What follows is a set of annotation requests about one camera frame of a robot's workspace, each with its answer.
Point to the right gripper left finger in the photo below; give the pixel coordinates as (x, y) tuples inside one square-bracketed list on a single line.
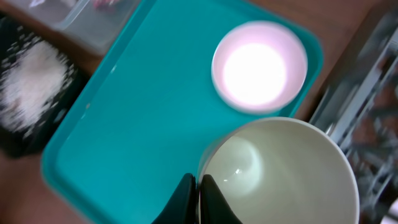
[(181, 207)]

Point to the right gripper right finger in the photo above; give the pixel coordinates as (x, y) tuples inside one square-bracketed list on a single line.
[(214, 208)]

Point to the white cup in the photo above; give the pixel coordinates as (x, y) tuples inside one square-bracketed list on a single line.
[(283, 170)]

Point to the pile of rice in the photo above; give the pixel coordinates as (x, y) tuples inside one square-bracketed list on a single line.
[(31, 84)]

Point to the grey dishwasher rack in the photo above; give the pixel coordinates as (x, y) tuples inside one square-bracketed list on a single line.
[(359, 111)]

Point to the teal serving tray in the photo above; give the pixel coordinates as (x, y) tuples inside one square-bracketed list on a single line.
[(150, 110)]

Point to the clear plastic bin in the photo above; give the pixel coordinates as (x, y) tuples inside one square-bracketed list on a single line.
[(93, 25)]

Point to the black tray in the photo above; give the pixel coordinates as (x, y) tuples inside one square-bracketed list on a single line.
[(15, 40)]

